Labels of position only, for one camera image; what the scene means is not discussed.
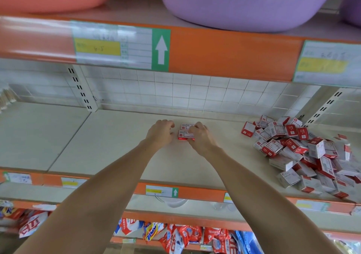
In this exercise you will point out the small price label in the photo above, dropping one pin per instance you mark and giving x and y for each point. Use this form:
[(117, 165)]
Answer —
[(17, 178), (74, 182), (162, 191), (228, 197), (313, 206)]

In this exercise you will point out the pile of red white boxes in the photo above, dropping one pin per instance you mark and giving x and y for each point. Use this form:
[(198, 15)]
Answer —
[(304, 155)]

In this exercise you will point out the person's right forearm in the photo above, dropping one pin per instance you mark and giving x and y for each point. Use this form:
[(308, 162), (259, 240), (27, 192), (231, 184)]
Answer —
[(265, 206)]

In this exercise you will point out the white handwritten label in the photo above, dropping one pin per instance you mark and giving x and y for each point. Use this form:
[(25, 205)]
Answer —
[(356, 210)]

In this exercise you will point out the purple plastic basin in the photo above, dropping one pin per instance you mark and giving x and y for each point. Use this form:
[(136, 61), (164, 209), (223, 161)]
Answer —
[(354, 3), (248, 3)]

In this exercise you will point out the large label with green arrow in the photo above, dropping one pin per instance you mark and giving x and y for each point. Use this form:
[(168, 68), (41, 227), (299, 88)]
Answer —
[(327, 65), (135, 48)]

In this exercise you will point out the pile of small colourful packets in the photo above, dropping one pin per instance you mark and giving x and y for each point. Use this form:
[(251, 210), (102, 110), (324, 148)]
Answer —
[(186, 237)]

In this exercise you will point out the row of beige bundles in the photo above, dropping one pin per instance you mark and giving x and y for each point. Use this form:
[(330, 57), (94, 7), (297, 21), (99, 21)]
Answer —
[(7, 100)]

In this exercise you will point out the white shelf with orange edges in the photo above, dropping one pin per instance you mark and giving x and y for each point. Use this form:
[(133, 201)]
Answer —
[(101, 144)]

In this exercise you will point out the person's left forearm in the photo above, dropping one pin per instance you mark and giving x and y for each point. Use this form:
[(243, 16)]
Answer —
[(90, 206)]

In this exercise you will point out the person's right hand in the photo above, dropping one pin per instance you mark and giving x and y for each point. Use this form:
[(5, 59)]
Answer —
[(204, 142)]

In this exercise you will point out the white perforated shelf upright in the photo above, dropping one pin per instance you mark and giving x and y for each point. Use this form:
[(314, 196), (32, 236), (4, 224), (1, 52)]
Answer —
[(80, 88), (326, 107)]

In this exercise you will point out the person's left hand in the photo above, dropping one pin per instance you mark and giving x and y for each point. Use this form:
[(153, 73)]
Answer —
[(161, 135)]

